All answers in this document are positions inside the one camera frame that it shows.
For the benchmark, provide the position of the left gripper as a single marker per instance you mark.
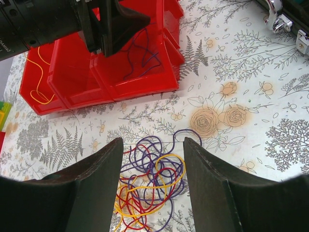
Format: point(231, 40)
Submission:
point(107, 25)

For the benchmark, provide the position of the black poker chip case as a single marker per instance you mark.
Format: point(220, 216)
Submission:
point(289, 16)

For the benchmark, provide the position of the red plastic bin middle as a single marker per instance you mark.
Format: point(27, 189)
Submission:
point(70, 76)

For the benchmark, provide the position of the red plastic bin right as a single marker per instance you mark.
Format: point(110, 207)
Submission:
point(150, 62)

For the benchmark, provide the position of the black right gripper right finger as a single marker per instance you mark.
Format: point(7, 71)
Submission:
point(227, 199)

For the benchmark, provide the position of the green toy brick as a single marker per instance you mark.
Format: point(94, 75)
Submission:
point(5, 108)

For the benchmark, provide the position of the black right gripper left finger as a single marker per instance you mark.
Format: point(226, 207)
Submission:
point(79, 198)

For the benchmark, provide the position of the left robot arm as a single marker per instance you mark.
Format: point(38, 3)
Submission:
point(26, 24)

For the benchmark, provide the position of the red plastic bin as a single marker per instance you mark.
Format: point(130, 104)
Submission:
point(34, 88)
point(70, 76)
point(150, 62)

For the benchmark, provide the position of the red plastic bin left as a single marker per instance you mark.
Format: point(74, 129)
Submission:
point(34, 88)

